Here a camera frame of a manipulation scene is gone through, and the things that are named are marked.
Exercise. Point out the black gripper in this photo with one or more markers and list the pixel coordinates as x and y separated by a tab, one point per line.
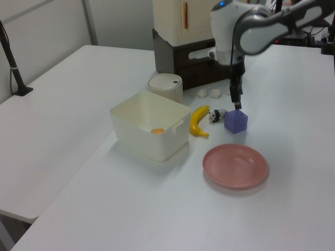
234	70

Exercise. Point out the purple cube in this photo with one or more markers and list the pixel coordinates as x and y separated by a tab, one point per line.
236	121

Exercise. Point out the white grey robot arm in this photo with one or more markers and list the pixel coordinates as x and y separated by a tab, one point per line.
251	28

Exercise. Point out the pink plate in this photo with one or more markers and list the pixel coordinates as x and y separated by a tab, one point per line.
235	166

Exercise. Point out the small panda figurine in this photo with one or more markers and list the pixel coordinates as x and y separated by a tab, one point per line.
216	115

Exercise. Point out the dark brown wooden drawer box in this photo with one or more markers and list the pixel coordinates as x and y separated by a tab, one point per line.
193	68

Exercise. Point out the yellow toy banana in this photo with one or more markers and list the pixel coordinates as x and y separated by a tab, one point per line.
197	120

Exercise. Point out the small cream trash can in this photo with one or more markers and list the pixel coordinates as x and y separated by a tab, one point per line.
167	86

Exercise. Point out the black control box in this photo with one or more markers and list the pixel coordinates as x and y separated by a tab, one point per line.
298	39

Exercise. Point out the orange round piece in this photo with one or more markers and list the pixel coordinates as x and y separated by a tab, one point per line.
157	131

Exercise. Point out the cream toy fridge box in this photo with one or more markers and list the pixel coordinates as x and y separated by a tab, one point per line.
183	18

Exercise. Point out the cream open storage bin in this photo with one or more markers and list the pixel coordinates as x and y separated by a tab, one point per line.
154	136

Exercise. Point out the dark brown stand pole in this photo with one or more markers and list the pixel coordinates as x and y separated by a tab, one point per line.
278	5

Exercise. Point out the black table clamp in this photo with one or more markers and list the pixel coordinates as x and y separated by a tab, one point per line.
328	43

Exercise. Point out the black laptop keyboard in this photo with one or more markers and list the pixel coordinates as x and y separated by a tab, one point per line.
323	23

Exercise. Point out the black camera stand pole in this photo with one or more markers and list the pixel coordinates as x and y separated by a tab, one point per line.
13	68

